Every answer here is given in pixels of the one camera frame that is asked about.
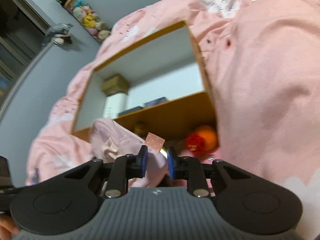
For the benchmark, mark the person's left hand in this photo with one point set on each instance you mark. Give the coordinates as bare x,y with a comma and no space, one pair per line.
6,226

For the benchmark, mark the white box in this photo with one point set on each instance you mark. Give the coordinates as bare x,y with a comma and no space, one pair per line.
115,105

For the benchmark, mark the pile of grey clothes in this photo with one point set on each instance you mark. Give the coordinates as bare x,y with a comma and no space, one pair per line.
58,30

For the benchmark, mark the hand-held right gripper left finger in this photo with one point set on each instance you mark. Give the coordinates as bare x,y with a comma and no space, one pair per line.
143,161

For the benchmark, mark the orange cardboard box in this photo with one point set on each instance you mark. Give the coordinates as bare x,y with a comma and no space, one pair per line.
175,115

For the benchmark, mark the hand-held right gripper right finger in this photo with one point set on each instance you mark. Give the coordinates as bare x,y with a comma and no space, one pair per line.
171,162

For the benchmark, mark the clear tube of plush toys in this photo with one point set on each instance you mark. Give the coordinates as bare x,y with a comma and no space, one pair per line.
87,17

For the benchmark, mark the window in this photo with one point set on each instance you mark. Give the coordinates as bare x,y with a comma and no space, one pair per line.
15,30

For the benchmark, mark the pink dotted patch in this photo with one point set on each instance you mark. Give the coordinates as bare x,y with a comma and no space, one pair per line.
155,141

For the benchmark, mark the tan textured box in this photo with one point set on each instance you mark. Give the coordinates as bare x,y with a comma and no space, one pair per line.
115,83

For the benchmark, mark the crocheted orange with red flower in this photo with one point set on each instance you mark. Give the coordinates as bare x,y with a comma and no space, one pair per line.
205,135

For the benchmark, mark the pink cloth garment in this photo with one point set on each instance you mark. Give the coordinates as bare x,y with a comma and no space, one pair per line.
112,142

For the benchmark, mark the pink printed blanket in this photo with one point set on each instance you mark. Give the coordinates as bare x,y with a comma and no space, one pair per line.
262,80

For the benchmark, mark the dark grey box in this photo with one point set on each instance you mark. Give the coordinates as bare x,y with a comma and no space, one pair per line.
130,110

